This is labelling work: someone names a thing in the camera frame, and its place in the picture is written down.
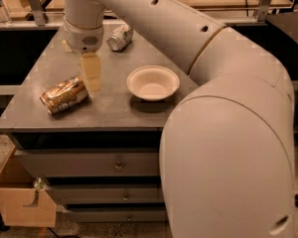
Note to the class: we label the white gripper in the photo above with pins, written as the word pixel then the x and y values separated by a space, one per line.
pixel 82 39

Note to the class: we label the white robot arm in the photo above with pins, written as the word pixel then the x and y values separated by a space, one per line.
pixel 227 149

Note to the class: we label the orange crushed soda can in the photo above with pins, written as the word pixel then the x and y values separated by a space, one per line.
pixel 64 95

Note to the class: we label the silver green soda can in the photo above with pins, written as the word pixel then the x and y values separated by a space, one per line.
pixel 120 38

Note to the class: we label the yellow sponge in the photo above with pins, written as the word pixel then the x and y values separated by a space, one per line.
pixel 67 48

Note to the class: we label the grey drawer cabinet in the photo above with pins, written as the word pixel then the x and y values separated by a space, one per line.
pixel 110 119

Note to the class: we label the white paper bowl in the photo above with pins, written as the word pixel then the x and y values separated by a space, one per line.
pixel 152 82

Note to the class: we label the top grey drawer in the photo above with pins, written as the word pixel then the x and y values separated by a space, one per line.
pixel 89 163

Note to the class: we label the grey drawer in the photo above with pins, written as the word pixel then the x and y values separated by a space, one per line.
pixel 89 163
pixel 106 193
pixel 118 214

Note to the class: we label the middle grey drawer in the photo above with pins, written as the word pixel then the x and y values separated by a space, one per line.
pixel 106 193

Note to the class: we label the bottom grey drawer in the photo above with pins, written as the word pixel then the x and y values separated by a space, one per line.
pixel 118 214

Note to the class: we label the wooden box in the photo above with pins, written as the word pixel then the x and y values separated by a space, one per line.
pixel 21 204

